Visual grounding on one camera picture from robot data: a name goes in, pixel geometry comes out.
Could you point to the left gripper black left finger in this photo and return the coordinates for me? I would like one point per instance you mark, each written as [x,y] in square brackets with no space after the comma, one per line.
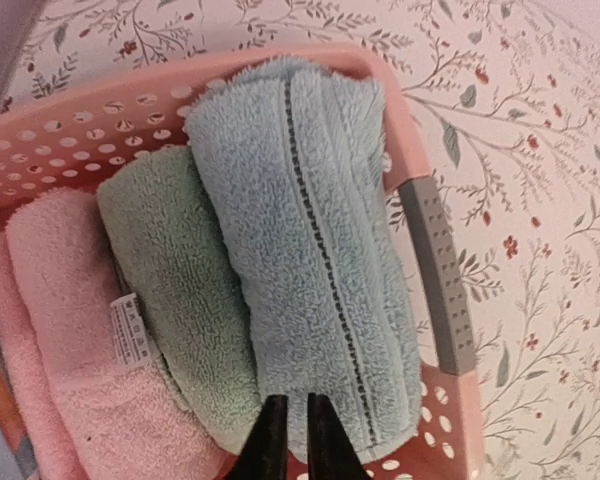
[264,456]

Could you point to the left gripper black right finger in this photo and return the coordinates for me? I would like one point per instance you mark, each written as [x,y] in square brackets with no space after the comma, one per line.
[330,453]

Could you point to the green towel with panda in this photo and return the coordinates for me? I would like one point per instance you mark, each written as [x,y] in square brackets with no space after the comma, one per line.
[164,234]

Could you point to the rolled pink towel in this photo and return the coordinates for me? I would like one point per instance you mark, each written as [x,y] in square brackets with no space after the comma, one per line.
[110,392]

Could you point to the folded coral pink towel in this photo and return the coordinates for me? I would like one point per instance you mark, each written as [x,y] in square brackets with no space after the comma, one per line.
[53,448]

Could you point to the pink plastic basket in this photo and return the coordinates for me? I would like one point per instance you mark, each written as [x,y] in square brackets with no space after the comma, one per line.
[78,138]

